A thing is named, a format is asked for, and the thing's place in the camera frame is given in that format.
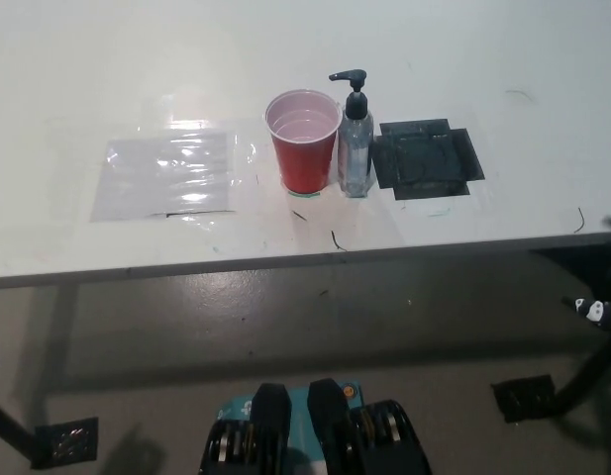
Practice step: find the clear plastic sheet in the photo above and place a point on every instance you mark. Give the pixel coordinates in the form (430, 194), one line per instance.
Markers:
(166, 173)

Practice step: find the red plastic cup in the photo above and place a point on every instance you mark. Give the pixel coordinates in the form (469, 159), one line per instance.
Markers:
(304, 153)

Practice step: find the black table frame beam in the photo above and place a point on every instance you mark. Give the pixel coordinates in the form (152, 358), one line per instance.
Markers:
(577, 269)

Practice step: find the clear soap bottle black pump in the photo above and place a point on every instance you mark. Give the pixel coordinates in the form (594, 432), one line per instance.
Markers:
(355, 148)

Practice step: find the black table leg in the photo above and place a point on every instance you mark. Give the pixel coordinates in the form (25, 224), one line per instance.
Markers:
(587, 371)
(8, 425)

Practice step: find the black teal robot body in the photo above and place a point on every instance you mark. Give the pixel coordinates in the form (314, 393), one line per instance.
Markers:
(315, 435)

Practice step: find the black tape square patch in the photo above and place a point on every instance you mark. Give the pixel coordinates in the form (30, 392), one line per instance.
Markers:
(424, 158)

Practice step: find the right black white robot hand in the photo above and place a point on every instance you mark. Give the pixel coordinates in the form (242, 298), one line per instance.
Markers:
(602, 312)

